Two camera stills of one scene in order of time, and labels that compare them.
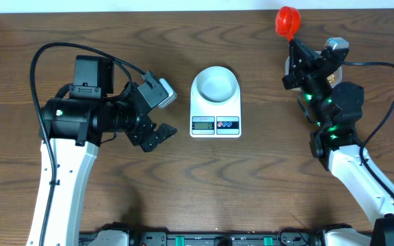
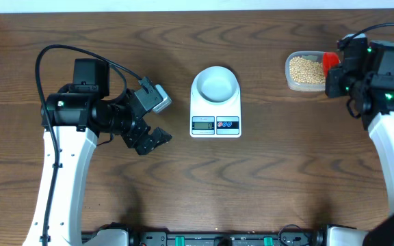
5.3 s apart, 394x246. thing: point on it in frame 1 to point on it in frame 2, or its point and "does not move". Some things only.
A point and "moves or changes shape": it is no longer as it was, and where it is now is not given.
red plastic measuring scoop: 288,21 moves or changes shape
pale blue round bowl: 216,85 does not move
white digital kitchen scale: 211,121 does not move
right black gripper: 301,70 to 332,89
